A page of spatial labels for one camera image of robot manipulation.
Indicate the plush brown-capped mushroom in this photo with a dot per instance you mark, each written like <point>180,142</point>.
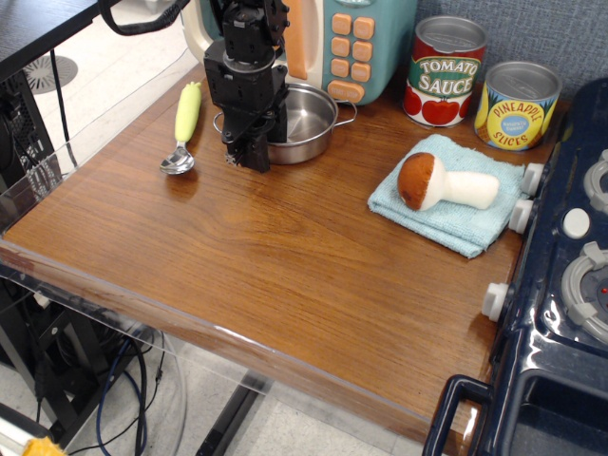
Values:
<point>423,181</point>

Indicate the silver two-handled metal bowl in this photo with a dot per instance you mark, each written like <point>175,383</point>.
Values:
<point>312,117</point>

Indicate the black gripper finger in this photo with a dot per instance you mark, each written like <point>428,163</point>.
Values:
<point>249,150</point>
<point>278,133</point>

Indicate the pineapple slices can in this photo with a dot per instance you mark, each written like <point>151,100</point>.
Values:
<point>517,104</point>

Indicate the black desk at left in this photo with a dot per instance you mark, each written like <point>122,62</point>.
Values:
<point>30,29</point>

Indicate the light blue folded cloth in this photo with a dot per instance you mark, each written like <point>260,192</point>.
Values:
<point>463,229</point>

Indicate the spoon with yellow-green handle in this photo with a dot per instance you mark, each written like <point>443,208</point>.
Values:
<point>180,160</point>

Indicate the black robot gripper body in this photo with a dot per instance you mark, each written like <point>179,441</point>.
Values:
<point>246,95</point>

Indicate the toy microwave cream and teal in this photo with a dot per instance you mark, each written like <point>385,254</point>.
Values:
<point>349,49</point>

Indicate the black table leg base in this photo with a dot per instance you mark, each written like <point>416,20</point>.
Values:
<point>232,416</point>

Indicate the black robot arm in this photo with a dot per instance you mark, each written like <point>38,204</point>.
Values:
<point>252,31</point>

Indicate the tomato sauce can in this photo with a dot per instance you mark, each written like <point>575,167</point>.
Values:
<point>445,62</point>

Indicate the dark blue toy stove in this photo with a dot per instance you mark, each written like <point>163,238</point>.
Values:
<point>547,392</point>

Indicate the clear acrylic table guard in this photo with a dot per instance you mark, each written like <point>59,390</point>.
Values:
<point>287,273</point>

